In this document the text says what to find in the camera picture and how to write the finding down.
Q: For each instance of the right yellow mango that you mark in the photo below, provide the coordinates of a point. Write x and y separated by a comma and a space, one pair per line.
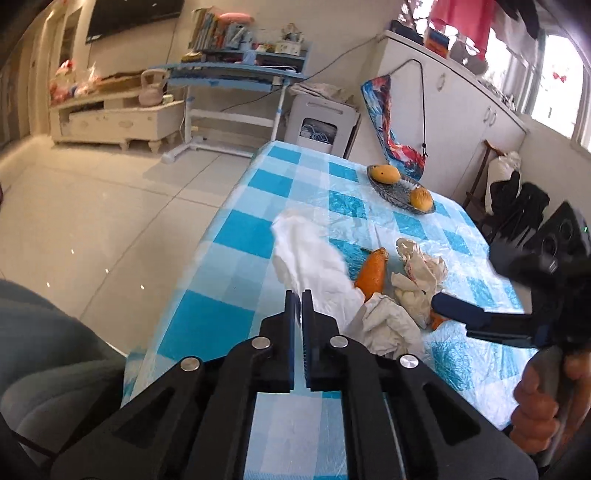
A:
421, 199

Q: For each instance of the left yellow mango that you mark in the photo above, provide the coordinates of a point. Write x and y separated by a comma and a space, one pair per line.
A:
385, 174

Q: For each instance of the cream tissue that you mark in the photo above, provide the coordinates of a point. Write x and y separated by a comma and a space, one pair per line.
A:
422, 279

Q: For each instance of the white small appliance cabinet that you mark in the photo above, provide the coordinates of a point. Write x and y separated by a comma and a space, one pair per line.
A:
320, 124

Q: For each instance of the pink kettlebell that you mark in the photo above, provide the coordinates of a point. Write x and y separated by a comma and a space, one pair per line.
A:
152, 84

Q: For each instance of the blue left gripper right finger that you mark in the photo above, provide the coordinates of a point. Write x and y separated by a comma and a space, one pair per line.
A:
320, 372

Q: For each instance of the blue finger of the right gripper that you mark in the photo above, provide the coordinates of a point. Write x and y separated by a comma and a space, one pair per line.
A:
458, 310

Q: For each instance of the yellow mango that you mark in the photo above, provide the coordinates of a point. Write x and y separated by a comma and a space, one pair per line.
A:
421, 199
385, 174

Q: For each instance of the wall-mounted black television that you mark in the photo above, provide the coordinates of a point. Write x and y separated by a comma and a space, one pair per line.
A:
110, 17

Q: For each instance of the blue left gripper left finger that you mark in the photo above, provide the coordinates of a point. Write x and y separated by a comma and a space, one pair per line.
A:
276, 371

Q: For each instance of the large orange mango peel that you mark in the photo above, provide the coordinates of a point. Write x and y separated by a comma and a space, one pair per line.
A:
372, 275

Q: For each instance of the dark woven fruit tray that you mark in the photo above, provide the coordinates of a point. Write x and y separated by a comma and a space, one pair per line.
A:
399, 193

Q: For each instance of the person's right hand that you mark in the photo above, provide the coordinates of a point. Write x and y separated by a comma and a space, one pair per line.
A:
534, 422

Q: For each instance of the pink hanging garment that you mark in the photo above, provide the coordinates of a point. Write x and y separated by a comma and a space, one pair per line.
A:
472, 19

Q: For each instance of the white TV cabinet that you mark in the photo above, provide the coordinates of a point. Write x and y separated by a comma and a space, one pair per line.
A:
115, 118

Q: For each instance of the row of books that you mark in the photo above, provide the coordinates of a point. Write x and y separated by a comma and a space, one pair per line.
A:
210, 25

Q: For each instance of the colourful folded chair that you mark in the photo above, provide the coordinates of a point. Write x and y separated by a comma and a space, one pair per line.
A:
377, 96

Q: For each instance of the black jacket on chair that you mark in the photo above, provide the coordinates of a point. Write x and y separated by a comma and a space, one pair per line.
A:
517, 209

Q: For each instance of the white tissue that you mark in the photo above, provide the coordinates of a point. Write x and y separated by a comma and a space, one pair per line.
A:
304, 260

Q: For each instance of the white sideboard cabinet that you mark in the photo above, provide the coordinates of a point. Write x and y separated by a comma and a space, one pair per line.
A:
460, 113

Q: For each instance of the small orange mango peel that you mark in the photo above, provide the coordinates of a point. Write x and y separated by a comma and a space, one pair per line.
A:
437, 320

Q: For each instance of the dark wooden chair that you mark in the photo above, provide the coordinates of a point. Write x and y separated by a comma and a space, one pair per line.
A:
473, 199

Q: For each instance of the blue children's study desk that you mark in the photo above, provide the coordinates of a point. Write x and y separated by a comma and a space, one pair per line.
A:
256, 71

